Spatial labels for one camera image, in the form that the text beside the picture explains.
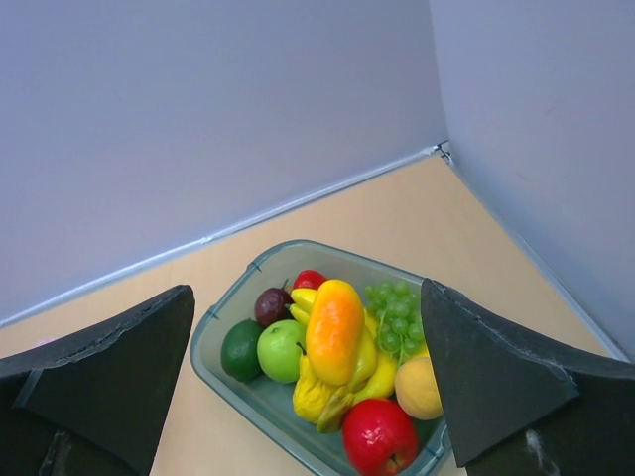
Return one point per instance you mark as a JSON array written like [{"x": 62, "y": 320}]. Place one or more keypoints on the yellow pear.
[{"x": 310, "y": 394}]

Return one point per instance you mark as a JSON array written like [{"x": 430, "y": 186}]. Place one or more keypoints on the yellow starfruit piece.
[{"x": 335, "y": 410}]

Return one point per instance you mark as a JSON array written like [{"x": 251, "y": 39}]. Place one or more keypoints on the dark purple passion fruit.
[{"x": 272, "y": 306}]

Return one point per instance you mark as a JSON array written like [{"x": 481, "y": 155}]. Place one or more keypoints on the red wax apple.
[{"x": 309, "y": 279}]

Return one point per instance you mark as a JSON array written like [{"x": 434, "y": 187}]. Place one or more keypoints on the orange yellow mango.
[{"x": 334, "y": 332}]

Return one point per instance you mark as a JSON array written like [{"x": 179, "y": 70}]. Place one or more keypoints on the dark green lime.
[{"x": 238, "y": 355}]

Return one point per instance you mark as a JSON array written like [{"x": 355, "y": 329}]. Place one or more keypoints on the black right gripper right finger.
[{"x": 517, "y": 402}]

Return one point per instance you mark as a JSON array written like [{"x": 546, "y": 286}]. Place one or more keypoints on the light green apple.
[{"x": 279, "y": 349}]

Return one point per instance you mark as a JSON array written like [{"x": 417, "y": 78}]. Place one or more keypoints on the yellow banana bunch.
[{"x": 379, "y": 369}]

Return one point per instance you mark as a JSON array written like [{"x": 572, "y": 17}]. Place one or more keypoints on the green grape bunch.
[{"x": 395, "y": 307}]

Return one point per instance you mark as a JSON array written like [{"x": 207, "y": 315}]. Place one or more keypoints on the teal plastic fruit tray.
[{"x": 306, "y": 345}]

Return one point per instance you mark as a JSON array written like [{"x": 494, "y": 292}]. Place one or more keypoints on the pale orange peach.
[{"x": 417, "y": 391}]

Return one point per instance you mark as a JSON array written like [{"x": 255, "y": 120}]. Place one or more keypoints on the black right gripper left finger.
[{"x": 95, "y": 402}]

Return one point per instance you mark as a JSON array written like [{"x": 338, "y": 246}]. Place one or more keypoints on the pink plastic bag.
[{"x": 45, "y": 341}]

